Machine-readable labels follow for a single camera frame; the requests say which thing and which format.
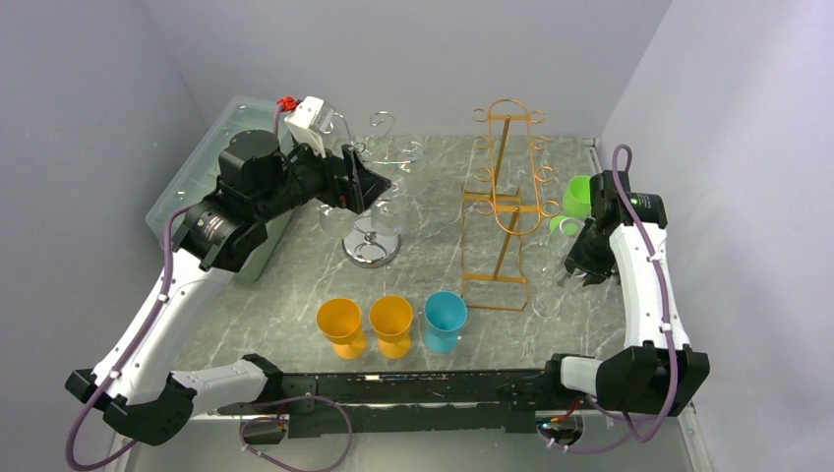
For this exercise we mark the chrome wire glass rack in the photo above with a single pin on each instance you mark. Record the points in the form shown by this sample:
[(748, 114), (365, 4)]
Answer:
[(365, 247)]

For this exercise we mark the blue plastic wine glass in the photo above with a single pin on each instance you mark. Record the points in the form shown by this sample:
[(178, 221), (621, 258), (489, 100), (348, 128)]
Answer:
[(445, 314)]

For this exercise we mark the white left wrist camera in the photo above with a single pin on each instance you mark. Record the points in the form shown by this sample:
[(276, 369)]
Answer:
[(307, 119)]

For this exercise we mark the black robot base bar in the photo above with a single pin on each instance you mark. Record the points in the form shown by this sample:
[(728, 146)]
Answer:
[(511, 400)]

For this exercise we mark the orange plastic wine glass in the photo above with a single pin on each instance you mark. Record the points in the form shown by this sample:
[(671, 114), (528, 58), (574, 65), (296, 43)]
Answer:
[(391, 318), (339, 320)]

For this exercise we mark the translucent green storage box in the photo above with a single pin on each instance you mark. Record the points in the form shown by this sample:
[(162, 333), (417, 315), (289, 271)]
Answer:
[(197, 176)]

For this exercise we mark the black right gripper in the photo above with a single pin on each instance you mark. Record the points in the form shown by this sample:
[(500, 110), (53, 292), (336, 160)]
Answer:
[(597, 269)]

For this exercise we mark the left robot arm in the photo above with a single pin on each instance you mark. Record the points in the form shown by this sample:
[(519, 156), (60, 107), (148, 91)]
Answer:
[(135, 387)]

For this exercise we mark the green plastic wine glass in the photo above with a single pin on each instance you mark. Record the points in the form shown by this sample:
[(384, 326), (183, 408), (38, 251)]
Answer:
[(576, 207)]

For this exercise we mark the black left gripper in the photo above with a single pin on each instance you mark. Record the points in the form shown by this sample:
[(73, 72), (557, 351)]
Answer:
[(355, 193)]

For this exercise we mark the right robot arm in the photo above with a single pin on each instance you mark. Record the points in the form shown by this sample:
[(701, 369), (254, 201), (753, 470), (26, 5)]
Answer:
[(657, 372)]

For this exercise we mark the gold wire glass rack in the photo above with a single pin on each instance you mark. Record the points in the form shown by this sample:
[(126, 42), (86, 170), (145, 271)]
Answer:
[(515, 218)]

